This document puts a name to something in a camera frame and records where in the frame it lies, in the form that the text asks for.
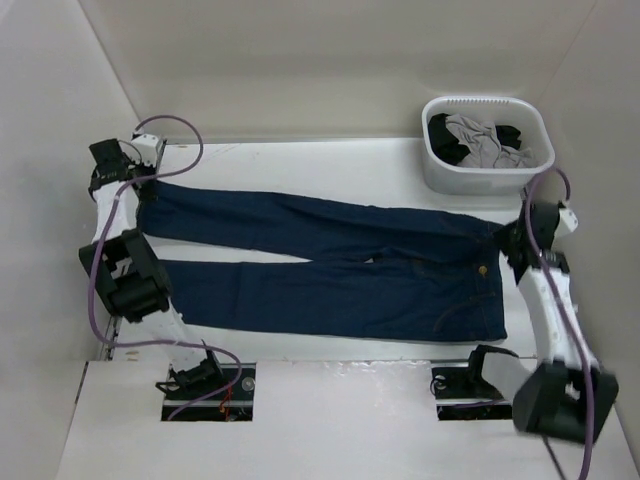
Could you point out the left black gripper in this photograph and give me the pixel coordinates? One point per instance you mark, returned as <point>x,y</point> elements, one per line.
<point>150,170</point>

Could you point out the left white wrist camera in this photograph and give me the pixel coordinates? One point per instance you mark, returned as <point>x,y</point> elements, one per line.
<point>150,148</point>

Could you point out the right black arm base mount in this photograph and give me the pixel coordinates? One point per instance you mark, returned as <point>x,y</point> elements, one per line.
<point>460,398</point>

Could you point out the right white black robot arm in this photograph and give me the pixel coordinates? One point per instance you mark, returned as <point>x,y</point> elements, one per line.
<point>568,396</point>

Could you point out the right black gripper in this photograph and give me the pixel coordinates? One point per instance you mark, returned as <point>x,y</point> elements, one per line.
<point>501,237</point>

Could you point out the black garment in basket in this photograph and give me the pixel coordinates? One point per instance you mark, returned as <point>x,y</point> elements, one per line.
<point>442,142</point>

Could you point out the dark blue denim trousers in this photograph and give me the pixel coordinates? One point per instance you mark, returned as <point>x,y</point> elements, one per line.
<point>348,270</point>

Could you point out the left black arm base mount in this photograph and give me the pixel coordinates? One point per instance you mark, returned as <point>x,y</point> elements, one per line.
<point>208,402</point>

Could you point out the white plastic laundry basket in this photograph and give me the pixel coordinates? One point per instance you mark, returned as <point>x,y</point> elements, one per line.
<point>447,179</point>

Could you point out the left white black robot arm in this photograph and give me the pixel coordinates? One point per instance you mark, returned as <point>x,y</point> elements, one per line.
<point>130,280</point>

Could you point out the grey crumpled garment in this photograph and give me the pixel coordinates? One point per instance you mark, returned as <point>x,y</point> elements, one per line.
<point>487,145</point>

